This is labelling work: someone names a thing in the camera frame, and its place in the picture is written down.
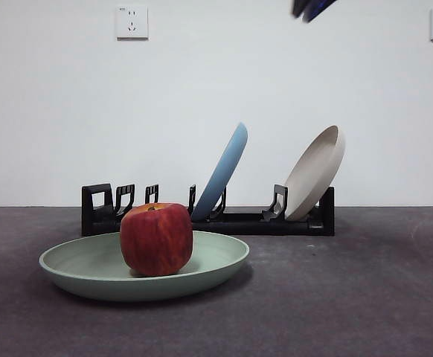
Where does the blue plate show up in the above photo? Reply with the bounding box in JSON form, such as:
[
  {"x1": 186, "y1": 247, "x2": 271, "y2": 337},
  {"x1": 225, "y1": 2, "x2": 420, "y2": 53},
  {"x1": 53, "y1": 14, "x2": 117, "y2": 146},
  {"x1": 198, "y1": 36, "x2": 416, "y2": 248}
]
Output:
[{"x1": 190, "y1": 121, "x2": 248, "y2": 220}]

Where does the cream plate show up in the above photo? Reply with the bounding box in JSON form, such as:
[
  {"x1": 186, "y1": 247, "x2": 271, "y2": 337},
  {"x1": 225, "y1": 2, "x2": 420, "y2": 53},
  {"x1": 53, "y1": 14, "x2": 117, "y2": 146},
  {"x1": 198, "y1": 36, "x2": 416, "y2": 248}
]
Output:
[{"x1": 283, "y1": 124, "x2": 347, "y2": 222}]

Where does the green plate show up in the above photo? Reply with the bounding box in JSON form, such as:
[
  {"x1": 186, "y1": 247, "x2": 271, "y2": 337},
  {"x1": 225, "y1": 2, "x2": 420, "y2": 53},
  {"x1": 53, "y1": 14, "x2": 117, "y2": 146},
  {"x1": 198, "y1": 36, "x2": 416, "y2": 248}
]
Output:
[{"x1": 39, "y1": 229, "x2": 250, "y2": 302}]

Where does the red apple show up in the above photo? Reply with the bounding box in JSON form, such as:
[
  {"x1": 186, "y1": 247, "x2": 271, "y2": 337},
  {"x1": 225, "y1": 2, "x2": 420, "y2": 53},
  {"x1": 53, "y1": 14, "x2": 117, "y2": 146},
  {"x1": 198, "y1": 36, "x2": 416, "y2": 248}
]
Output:
[{"x1": 120, "y1": 202, "x2": 194, "y2": 277}]

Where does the black plate rack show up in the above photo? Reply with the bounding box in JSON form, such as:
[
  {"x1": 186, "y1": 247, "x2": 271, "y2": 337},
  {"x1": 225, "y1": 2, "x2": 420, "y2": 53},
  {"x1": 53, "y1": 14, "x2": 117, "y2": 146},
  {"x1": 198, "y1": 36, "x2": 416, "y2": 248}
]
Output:
[{"x1": 81, "y1": 183, "x2": 336, "y2": 237}]

